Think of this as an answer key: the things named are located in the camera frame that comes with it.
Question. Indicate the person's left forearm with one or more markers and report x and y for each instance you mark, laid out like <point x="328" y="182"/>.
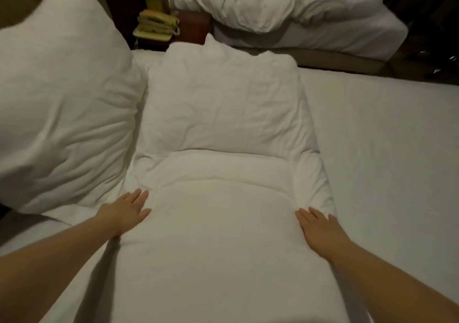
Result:
<point x="50" y="269"/>

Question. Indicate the white bed sheet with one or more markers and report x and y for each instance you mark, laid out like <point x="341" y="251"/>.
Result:
<point x="387" y="161"/>

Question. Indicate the person's right forearm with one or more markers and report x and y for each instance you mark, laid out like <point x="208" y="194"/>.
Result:
<point x="401" y="290"/>

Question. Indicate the pale green box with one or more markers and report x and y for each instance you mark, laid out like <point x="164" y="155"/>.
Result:
<point x="156" y="2"/>

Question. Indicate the yellow telephone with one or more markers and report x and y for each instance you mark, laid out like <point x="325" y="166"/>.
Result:
<point x="158" y="25"/>

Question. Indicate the person's right hand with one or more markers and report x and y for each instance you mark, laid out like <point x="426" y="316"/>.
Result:
<point x="323" y="233"/>

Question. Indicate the reddish wooden nightstand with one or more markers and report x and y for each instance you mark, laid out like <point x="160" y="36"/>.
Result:
<point x="192" y="27"/>

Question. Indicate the white pillow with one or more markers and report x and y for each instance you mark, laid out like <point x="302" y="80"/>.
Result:
<point x="57" y="104"/>

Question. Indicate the person's left hand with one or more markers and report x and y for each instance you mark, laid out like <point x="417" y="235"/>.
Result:
<point x="125" y="212"/>

